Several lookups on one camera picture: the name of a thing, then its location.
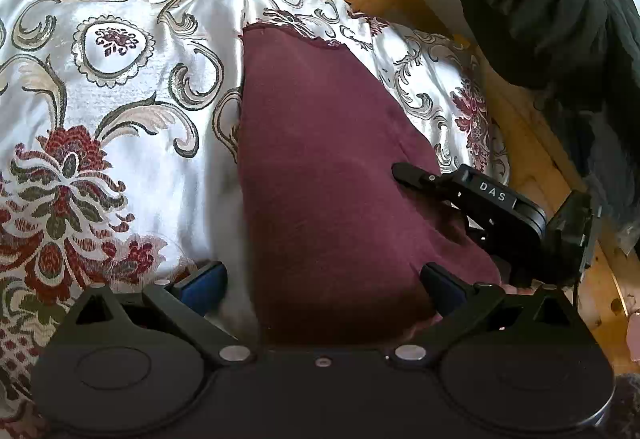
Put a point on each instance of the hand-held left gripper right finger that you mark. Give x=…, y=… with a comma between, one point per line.
x=440, y=290

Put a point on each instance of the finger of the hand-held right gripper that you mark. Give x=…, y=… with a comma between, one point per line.
x=417, y=176

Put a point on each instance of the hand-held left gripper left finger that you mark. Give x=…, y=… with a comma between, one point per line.
x=205, y=289

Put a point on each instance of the maroon shirt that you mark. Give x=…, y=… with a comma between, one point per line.
x=325, y=159

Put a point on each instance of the clear plastic bag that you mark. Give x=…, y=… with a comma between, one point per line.
x=628, y=239

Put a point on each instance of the black jacket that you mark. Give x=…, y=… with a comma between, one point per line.
x=530, y=19

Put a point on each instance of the floral satin bedspread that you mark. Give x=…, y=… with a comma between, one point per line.
x=125, y=84

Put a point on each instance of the wooden bed frame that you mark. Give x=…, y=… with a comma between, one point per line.
x=530, y=139

